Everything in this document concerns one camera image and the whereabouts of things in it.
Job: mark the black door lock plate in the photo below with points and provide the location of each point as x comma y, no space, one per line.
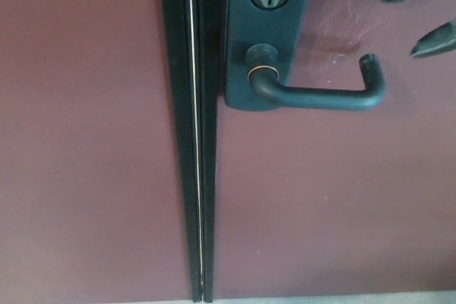
263,26

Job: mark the black door edge strip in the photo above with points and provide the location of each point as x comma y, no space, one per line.
183,104
208,104

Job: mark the plain maroon door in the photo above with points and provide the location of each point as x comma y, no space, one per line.
82,140

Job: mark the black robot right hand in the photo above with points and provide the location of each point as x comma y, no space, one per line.
438,42

